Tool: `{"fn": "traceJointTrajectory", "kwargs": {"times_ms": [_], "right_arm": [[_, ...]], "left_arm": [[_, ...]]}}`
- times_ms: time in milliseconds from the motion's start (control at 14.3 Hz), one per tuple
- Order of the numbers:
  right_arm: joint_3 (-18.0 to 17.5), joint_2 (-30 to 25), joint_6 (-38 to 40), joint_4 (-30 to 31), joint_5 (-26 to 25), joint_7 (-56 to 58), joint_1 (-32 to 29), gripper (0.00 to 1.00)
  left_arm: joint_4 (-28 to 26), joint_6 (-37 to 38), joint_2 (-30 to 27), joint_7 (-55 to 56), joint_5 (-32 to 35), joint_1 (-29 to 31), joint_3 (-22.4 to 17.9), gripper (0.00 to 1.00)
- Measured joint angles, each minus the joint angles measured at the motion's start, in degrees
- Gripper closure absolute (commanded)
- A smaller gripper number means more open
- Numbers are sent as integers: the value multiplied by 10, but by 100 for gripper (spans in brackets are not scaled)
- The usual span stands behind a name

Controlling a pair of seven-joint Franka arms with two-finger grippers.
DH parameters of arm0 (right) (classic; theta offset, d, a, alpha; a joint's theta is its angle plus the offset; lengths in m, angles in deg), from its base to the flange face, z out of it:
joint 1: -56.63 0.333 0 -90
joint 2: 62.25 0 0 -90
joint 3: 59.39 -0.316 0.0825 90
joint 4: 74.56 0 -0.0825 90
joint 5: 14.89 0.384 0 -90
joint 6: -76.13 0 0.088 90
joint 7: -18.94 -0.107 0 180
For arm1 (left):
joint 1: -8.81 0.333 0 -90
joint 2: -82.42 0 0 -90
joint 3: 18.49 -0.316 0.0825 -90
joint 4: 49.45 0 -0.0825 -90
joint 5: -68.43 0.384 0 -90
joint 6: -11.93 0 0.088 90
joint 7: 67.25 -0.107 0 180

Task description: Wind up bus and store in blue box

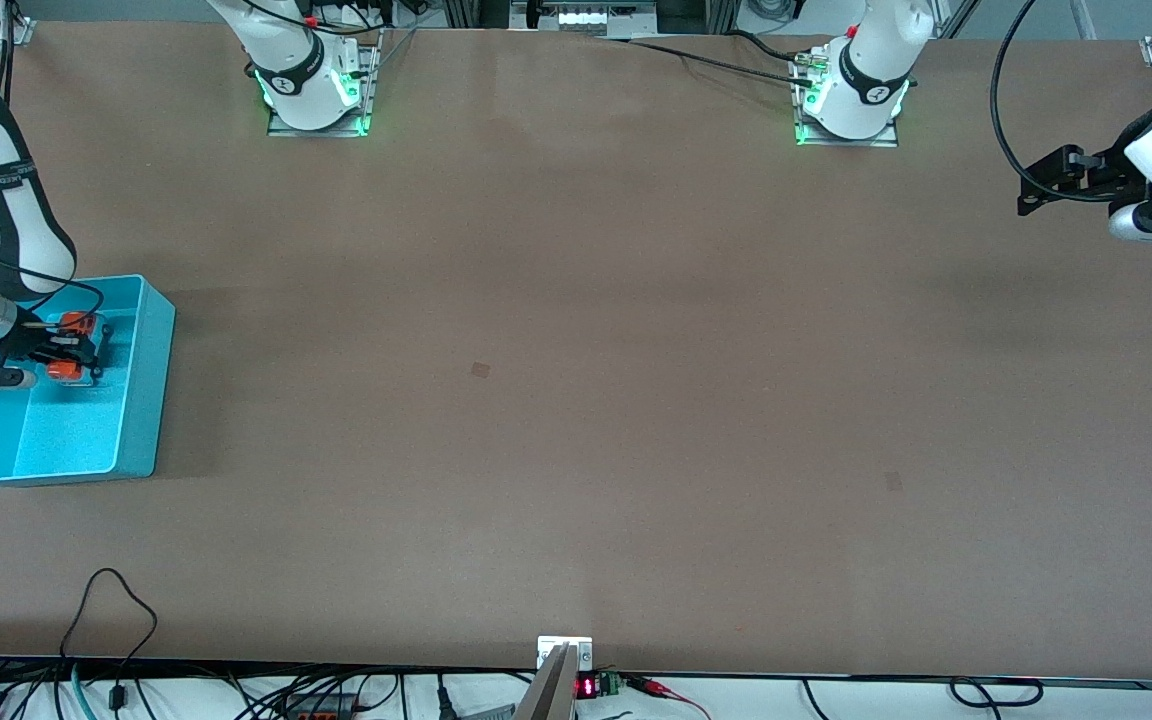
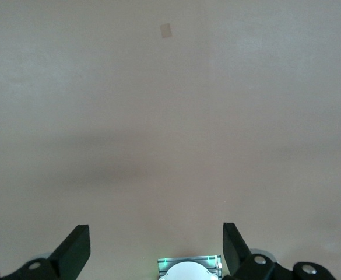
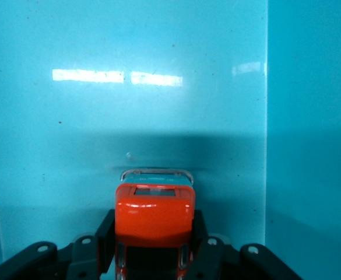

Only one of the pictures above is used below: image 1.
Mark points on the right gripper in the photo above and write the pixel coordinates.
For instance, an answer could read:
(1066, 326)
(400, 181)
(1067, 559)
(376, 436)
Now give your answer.
(24, 342)

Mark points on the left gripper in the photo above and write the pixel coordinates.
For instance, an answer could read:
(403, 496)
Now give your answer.
(1108, 172)

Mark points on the orange toy bus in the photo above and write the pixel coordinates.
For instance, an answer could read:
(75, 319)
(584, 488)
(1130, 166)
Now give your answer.
(63, 372)

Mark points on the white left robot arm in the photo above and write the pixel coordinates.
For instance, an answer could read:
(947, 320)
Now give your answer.
(866, 80)

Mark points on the blue plastic box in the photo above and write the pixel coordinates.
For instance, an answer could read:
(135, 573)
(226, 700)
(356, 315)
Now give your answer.
(76, 430)

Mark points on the red digit display module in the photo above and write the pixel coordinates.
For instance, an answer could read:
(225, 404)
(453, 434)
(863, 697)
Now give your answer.
(588, 687)

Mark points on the red and black clip lead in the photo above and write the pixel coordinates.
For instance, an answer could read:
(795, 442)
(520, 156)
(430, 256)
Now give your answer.
(661, 688)

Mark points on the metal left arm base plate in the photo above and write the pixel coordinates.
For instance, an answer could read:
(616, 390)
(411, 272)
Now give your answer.
(886, 138)

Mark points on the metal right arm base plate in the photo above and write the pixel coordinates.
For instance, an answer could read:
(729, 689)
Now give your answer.
(361, 110)

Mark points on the aluminium frame with light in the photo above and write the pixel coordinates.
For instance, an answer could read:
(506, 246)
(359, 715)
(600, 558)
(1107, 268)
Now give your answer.
(596, 17)

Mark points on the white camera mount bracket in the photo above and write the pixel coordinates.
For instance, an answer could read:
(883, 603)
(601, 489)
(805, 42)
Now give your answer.
(548, 648)

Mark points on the grey metal camera bar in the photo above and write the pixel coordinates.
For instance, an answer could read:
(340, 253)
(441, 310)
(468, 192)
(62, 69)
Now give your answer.
(551, 690)

